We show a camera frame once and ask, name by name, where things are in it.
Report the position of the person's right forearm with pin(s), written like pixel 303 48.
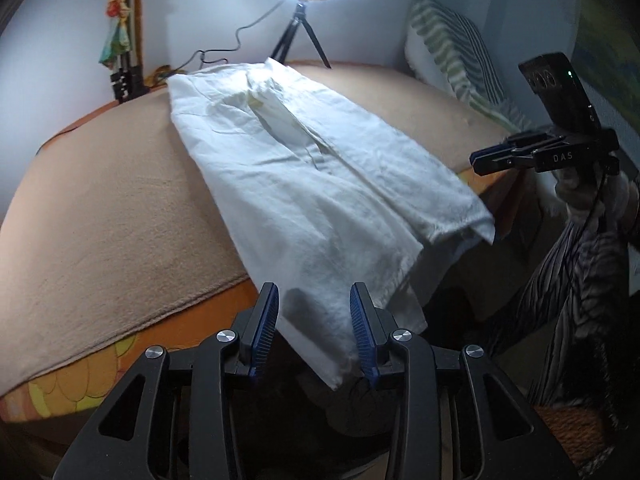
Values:
pixel 565 285

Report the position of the black mini tripod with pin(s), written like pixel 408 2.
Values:
pixel 299 15

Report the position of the green patterned white cushion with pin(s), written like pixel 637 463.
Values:
pixel 450 50

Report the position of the person's right hand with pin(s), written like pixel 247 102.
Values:
pixel 575 192

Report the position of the folded black light stand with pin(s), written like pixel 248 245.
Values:
pixel 127 75

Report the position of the orange woven basket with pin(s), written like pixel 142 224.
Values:
pixel 570 435

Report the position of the beige blanket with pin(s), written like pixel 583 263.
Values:
pixel 100 200

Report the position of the colourful scarf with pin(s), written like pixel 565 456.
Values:
pixel 114 40

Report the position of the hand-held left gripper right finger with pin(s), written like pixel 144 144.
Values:
pixel 361 330

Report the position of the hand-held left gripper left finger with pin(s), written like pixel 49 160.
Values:
pixel 267 325

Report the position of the white shirt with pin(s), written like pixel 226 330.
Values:
pixel 310 175

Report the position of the brown wooden board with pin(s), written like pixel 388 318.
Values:
pixel 138 25

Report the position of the small yellow patterned cloth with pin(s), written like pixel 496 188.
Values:
pixel 157 76

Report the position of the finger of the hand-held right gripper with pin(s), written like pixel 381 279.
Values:
pixel 495 157
pixel 527 137

